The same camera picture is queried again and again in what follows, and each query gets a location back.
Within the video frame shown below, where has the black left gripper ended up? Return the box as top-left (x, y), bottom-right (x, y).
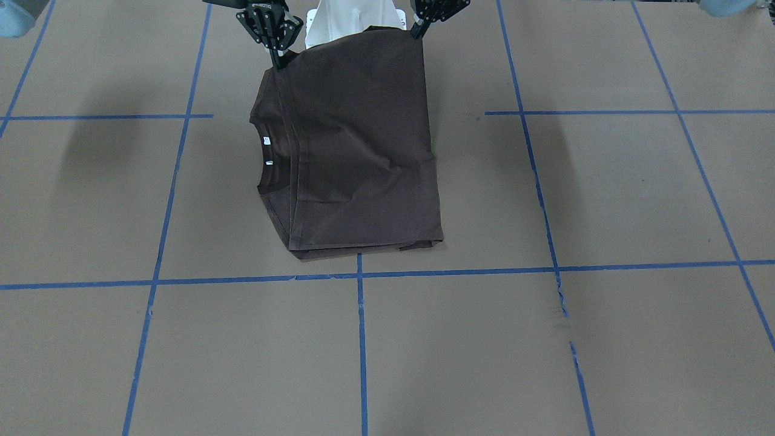
top-left (411, 0), bottom-right (471, 39)

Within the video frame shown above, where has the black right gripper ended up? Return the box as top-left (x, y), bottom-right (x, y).
top-left (236, 1), bottom-right (303, 71)

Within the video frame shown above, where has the dark brown t-shirt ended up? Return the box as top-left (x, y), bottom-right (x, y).
top-left (249, 27), bottom-right (444, 260)

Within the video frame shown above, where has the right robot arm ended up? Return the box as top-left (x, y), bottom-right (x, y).
top-left (1, 1), bottom-right (305, 70)

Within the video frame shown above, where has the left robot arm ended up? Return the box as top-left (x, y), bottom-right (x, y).
top-left (410, 1), bottom-right (758, 39)

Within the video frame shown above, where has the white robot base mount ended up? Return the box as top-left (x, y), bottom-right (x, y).
top-left (305, 1), bottom-right (407, 49)

